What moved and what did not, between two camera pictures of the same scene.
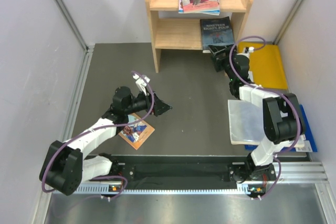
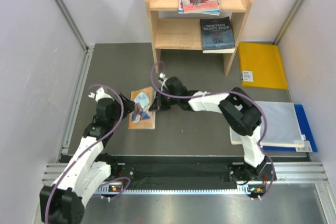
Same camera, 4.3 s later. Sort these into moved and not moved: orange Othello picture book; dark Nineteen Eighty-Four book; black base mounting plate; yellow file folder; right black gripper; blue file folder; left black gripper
Moved: right black gripper; orange Othello picture book; left black gripper
Not moved: blue file folder; yellow file folder; dark Nineteen Eighty-Four book; black base mounting plate
